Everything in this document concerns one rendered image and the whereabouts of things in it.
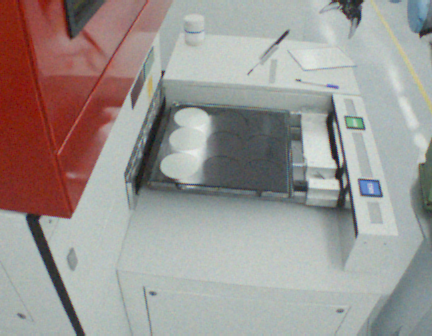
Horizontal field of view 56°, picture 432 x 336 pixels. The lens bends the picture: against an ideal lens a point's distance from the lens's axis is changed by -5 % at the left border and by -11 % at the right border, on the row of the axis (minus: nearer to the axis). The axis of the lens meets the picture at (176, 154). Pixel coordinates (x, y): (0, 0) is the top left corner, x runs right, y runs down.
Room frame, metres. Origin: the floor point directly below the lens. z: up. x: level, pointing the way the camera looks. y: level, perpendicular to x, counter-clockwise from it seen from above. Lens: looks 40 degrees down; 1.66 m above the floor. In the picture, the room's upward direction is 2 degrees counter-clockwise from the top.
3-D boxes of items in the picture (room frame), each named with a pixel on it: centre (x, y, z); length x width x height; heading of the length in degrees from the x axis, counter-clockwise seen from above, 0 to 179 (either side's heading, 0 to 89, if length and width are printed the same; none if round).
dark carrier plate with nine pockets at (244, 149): (0.94, -0.14, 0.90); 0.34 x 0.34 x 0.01; 79
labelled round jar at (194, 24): (1.45, -0.08, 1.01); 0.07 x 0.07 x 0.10
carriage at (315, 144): (0.91, -0.40, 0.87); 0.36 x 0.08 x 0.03; 169
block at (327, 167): (0.83, -0.38, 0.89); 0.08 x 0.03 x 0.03; 79
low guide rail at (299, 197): (0.81, -0.17, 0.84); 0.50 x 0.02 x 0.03; 79
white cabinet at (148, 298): (1.00, -0.25, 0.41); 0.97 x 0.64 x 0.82; 169
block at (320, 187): (0.75, -0.37, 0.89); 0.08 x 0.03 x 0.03; 79
